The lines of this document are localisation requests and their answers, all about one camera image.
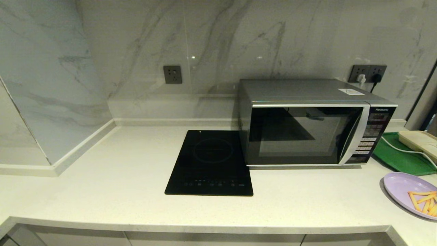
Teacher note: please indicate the microwave door with dark glass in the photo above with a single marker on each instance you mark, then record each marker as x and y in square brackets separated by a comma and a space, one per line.
[300, 136]

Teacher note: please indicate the purple plate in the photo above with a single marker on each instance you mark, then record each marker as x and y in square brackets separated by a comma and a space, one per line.
[397, 186]

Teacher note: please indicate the silver Panasonic microwave oven body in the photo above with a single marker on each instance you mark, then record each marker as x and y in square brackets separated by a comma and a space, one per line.
[300, 89]

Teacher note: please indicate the black induction cooktop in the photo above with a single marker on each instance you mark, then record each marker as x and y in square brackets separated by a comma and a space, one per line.
[210, 164]

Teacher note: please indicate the white paper label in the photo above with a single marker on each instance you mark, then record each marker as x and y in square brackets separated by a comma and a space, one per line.
[351, 91]

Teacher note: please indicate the white power plug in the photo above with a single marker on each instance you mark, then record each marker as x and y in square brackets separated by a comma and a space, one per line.
[361, 80]

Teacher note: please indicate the grey cabinet door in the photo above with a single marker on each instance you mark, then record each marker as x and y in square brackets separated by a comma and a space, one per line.
[85, 239]
[341, 241]

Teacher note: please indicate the green plastic tray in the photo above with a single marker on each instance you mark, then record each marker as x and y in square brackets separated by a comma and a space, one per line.
[396, 157]

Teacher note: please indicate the beige power strip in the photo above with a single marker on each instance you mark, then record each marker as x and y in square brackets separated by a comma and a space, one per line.
[420, 140]

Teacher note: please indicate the grey angled cabinet panel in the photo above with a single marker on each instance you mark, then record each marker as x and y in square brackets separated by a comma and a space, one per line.
[20, 239]

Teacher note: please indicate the grey single wall socket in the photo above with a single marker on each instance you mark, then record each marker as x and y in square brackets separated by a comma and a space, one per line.
[172, 74]

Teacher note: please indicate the grey double wall socket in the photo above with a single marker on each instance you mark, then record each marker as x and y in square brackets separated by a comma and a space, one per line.
[356, 70]

